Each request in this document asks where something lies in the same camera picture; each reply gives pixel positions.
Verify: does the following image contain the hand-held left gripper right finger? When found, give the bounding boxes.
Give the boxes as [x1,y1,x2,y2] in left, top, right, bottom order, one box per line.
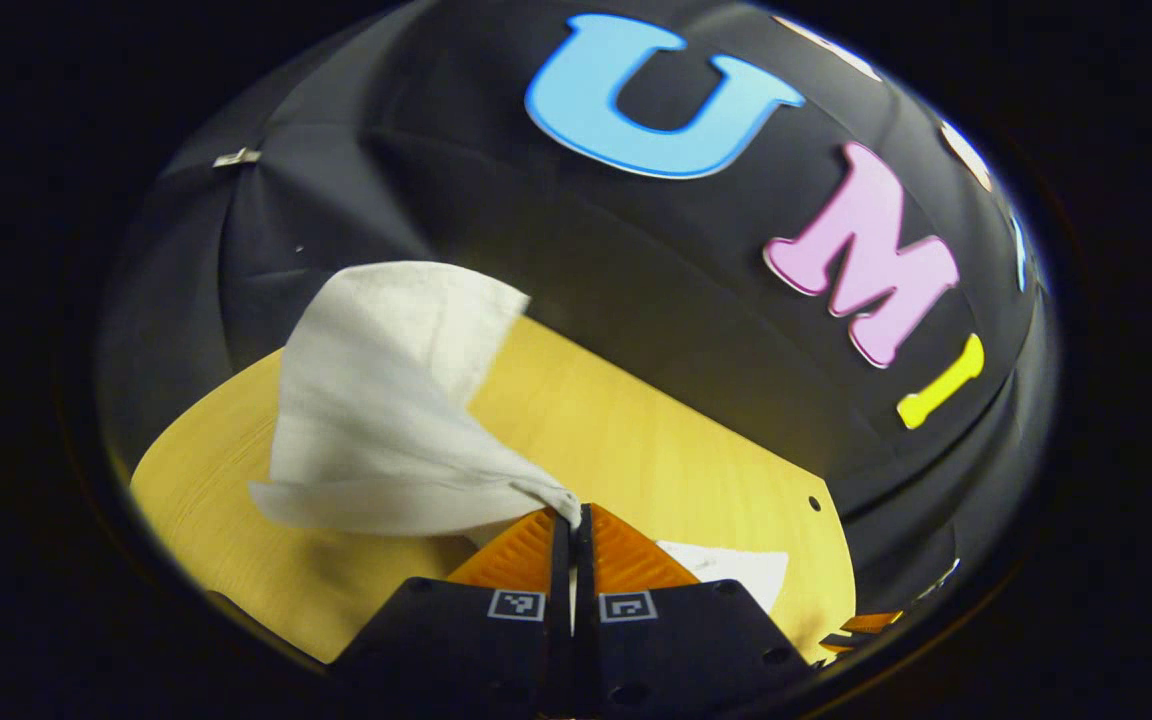
[574,504,814,717]

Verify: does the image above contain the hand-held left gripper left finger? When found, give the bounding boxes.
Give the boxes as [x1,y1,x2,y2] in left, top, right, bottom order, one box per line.
[334,507,575,717]

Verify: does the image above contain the white jeans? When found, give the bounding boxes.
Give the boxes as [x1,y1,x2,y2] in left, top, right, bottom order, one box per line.
[248,261,789,614]

